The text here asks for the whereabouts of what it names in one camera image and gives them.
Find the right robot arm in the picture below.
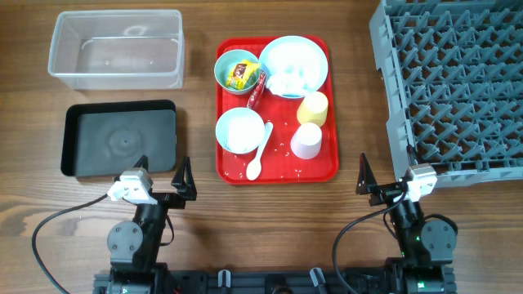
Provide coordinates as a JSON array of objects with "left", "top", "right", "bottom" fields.
[{"left": 355, "top": 154, "right": 458, "bottom": 267}]

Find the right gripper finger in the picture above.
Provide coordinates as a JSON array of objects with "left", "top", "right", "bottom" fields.
[
  {"left": 406, "top": 145, "right": 418, "bottom": 166},
  {"left": 355, "top": 153, "right": 378, "bottom": 194}
]

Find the white plastic spoon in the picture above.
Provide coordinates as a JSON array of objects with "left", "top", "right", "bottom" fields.
[{"left": 246, "top": 122, "right": 274, "bottom": 180}]

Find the light blue bowl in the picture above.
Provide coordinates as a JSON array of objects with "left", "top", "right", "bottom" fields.
[{"left": 215, "top": 107, "right": 265, "bottom": 154}]

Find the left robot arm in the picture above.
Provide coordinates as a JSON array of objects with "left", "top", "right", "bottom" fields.
[{"left": 107, "top": 156, "right": 197, "bottom": 273}]

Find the clear plastic bin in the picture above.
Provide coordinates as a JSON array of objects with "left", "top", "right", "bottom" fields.
[{"left": 47, "top": 9, "right": 185, "bottom": 90}]

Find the white plastic cup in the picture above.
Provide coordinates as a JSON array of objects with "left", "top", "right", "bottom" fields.
[{"left": 290, "top": 122, "right": 322, "bottom": 159}]

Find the black plastic tray bin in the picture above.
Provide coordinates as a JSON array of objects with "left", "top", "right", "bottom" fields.
[{"left": 60, "top": 100, "right": 177, "bottom": 177}]

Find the white rice pile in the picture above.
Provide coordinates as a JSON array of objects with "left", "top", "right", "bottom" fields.
[{"left": 226, "top": 117, "right": 264, "bottom": 154}]

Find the yellow plastic cup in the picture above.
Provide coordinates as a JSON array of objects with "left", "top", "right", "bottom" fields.
[{"left": 297, "top": 91, "right": 329, "bottom": 127}]

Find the green bowl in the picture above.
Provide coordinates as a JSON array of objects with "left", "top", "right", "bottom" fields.
[{"left": 214, "top": 49, "right": 261, "bottom": 95}]

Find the yellow snack wrapper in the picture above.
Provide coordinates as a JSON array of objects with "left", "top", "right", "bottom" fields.
[{"left": 226, "top": 60, "right": 260, "bottom": 91}]

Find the light blue plate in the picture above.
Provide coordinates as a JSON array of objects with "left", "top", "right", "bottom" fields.
[{"left": 259, "top": 36, "right": 329, "bottom": 99}]

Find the red serving tray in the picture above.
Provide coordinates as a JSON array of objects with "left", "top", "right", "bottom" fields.
[{"left": 216, "top": 35, "right": 339, "bottom": 185}]

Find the red snack wrapper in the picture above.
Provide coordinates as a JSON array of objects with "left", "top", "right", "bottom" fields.
[{"left": 247, "top": 70, "right": 267, "bottom": 109}]

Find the white tissue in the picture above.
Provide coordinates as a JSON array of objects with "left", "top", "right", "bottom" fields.
[{"left": 267, "top": 66, "right": 310, "bottom": 96}]

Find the grey dishwasher rack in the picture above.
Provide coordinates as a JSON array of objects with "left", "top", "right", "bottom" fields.
[{"left": 369, "top": 1, "right": 522, "bottom": 188}]

